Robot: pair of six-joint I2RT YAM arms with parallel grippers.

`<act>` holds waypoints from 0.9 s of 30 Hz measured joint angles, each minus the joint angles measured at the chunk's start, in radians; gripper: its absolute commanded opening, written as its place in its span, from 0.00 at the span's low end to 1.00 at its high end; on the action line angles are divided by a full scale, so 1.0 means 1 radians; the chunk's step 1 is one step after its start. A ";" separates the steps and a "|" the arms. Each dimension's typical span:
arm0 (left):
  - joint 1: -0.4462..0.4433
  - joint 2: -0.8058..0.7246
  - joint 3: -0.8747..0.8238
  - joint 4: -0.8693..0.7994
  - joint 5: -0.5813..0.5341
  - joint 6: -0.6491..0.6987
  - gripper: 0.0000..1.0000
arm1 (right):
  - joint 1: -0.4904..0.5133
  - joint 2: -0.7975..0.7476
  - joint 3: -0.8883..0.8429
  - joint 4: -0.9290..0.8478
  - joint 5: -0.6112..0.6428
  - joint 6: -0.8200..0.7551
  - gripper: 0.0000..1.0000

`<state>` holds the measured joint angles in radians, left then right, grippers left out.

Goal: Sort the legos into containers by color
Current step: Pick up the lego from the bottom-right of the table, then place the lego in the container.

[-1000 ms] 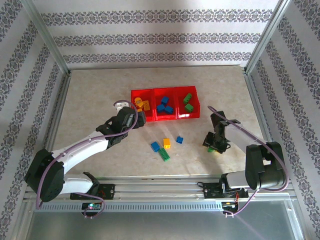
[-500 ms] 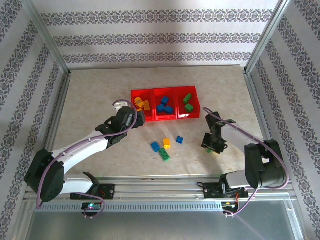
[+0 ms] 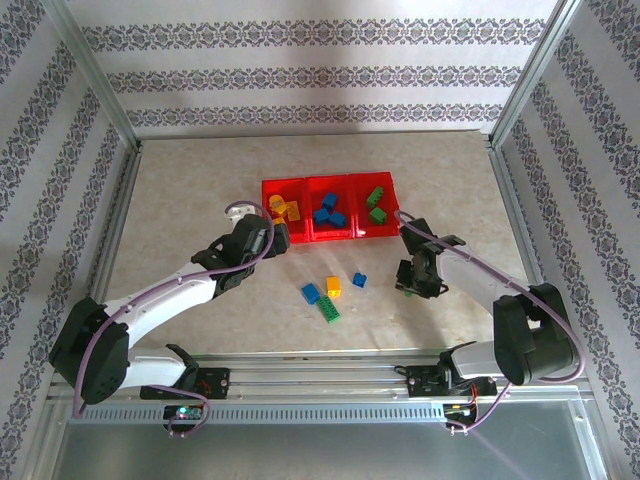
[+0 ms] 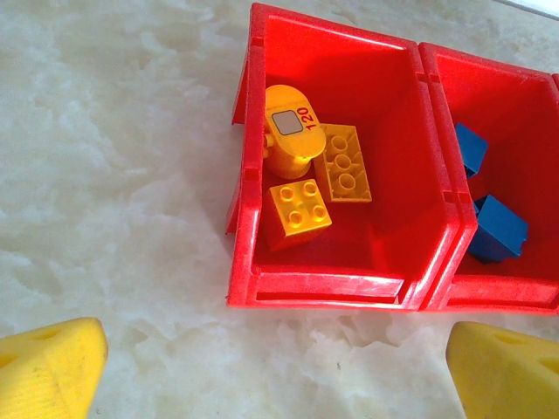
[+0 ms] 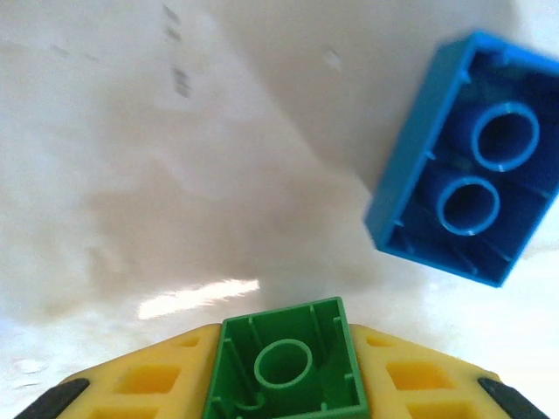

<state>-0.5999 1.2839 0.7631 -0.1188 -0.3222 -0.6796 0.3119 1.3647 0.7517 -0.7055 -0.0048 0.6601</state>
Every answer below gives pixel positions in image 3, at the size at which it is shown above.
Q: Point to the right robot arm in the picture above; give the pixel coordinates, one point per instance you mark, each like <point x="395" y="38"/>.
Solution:
<point x="530" y="340"/>

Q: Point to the orange-yellow lego brick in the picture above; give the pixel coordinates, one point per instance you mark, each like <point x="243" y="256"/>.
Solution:
<point x="333" y="286"/>

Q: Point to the long green lego brick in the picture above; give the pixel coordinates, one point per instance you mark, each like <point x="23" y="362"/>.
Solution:
<point x="375" y="196"/>

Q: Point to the right aluminium frame post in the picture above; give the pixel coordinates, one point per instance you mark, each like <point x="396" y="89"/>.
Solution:
<point x="531" y="75"/>

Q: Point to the grey metal panel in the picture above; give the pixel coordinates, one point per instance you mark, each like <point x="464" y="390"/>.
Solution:
<point x="310" y="450"/>

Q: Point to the right control board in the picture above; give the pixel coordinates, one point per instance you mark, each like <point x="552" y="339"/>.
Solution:
<point x="460" y="409"/>

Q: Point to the left aluminium side rail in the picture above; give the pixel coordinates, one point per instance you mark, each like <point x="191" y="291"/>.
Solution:
<point x="124" y="200"/>

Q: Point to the aluminium frame post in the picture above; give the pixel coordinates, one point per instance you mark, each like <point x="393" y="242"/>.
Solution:
<point x="97" y="75"/>
<point x="531" y="75"/>

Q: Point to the right aluminium side rail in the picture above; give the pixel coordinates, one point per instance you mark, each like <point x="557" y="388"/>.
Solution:
<point x="512" y="200"/>

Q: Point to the left aluminium frame post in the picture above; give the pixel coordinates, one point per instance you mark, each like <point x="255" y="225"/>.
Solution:
<point x="97" y="75"/>

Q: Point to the aluminium mounting rail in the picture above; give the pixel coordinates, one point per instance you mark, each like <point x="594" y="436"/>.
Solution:
<point x="310" y="375"/>

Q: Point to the aluminium side rail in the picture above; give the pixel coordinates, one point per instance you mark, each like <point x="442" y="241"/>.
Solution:
<point x="512" y="200"/>
<point x="124" y="200"/>

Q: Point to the control board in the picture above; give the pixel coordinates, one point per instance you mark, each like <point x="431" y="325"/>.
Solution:
<point x="182" y="412"/>
<point x="460" y="409"/>

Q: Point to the small blue lego brick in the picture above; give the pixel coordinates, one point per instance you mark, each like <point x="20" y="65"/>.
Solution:
<point x="358" y="280"/>

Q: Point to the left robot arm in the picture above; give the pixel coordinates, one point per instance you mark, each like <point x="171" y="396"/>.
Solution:
<point x="90" y="350"/>

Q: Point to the red plastic bin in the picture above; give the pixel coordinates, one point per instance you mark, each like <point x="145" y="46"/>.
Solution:
<point x="345" y="235"/>
<point x="390" y="200"/>
<point x="300" y="232"/>

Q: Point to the left control board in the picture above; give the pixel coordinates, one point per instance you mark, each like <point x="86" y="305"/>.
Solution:
<point x="182" y="412"/>

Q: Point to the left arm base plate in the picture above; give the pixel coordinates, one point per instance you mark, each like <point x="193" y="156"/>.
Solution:
<point x="220" y="382"/>

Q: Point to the green lego plate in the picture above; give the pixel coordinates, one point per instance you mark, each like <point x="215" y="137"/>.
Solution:
<point x="330" y="309"/>

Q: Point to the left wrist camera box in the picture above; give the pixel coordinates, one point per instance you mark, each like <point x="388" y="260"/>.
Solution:
<point x="240" y="212"/>

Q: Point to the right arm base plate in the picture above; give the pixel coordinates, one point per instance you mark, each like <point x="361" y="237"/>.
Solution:
<point x="417" y="385"/>

